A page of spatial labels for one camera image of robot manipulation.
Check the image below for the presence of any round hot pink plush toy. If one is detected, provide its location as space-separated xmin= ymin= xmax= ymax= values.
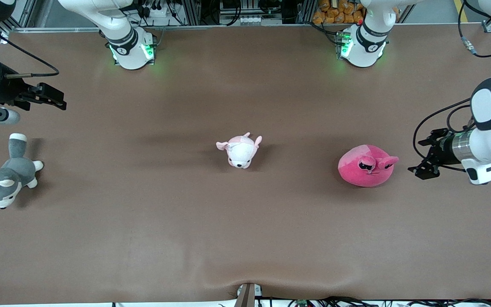
xmin=338 ymin=145 xmax=399 ymax=188

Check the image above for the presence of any grey white husky plush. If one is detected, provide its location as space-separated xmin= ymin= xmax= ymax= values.
xmin=0 ymin=133 xmax=44 ymax=209

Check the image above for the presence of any white power strip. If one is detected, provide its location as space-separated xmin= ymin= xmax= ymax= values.
xmin=145 ymin=4 xmax=173 ymax=17

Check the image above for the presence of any orange snack bags pile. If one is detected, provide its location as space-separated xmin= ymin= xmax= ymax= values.
xmin=312 ymin=0 xmax=365 ymax=25

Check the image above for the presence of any small pink white plush dog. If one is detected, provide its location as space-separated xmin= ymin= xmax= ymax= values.
xmin=216 ymin=132 xmax=263 ymax=169

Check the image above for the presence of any brown table cover mat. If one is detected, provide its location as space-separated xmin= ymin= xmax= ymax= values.
xmin=0 ymin=23 xmax=491 ymax=305

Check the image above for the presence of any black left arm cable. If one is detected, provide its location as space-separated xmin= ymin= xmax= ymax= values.
xmin=413 ymin=0 xmax=491 ymax=171

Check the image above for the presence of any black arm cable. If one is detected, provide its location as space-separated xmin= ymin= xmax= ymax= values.
xmin=413 ymin=0 xmax=491 ymax=171
xmin=0 ymin=21 xmax=60 ymax=78

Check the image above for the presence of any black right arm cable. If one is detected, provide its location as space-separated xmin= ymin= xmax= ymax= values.
xmin=0 ymin=21 xmax=60 ymax=78

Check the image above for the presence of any black floor cable bundle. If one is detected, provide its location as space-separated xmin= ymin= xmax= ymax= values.
xmin=288 ymin=296 xmax=491 ymax=307

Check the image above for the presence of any aluminium table edge rail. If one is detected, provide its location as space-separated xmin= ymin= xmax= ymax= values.
xmin=9 ymin=24 xmax=344 ymax=34

